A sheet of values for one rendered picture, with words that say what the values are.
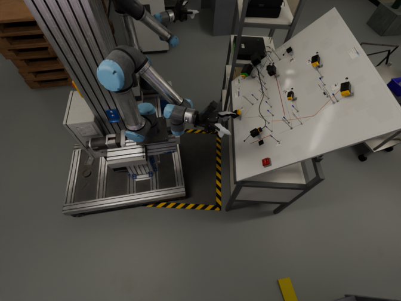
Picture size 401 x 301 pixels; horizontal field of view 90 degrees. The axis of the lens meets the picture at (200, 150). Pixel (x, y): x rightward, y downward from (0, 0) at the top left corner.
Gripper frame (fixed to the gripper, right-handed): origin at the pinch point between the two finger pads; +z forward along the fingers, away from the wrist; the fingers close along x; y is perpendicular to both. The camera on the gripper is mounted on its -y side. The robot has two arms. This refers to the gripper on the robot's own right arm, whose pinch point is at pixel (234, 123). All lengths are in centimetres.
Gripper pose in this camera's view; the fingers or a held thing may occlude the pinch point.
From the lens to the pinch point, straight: 98.5
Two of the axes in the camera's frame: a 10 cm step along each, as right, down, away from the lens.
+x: -2.6, 7.3, -6.3
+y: -0.7, 6.3, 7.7
